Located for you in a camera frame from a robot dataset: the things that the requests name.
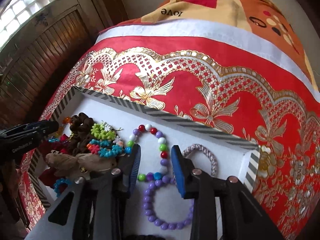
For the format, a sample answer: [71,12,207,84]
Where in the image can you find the beige fabric bow clip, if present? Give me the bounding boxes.
[45,153,117,178]

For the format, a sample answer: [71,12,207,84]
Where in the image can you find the red satin bow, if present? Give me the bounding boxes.
[38,134,69,189]

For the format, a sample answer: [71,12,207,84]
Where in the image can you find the purple bead bracelet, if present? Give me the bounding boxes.
[142,174,195,231]

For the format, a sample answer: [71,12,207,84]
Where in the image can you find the colourful flower bead bracelet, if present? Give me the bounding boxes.
[86,121,126,158]

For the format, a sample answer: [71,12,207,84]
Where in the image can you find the brown scrunchie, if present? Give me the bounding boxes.
[68,112,94,156]

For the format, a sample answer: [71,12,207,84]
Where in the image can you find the pink white twisted bangle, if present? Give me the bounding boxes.
[182,144,218,177]

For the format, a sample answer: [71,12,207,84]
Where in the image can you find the multicolour bead bracelet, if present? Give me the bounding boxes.
[124,123,169,182]

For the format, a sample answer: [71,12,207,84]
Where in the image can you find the black scrunchie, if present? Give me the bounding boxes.
[124,235,165,240]

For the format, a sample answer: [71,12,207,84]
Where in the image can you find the striped shallow white box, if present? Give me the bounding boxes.
[28,86,261,240]

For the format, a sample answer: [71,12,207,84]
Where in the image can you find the window with grille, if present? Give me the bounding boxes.
[0,0,55,48]

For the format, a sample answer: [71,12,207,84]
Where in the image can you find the red gold floral bedspread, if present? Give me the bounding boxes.
[43,19,319,239]

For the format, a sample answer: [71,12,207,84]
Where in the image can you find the orange cream love blanket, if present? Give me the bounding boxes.
[117,0,320,91]

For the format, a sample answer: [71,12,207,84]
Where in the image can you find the wooden wall panel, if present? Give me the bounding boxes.
[1,8,92,129]

